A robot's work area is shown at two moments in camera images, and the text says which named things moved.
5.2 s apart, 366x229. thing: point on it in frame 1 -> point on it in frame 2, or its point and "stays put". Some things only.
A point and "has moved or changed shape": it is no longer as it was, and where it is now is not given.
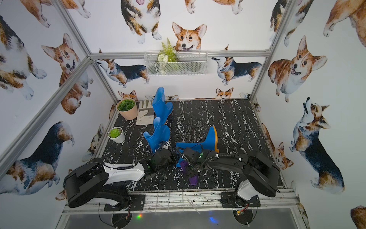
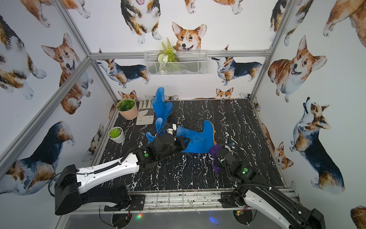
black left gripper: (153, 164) -> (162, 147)
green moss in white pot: (115, 133) stays put
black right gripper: (189, 172) -> (218, 161)
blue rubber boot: (162, 109) stays put
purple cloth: (194, 179) -> (215, 150)
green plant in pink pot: (126, 105) stays put
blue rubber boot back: (210, 143) has moved or changed shape
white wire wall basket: (189, 63) stays put
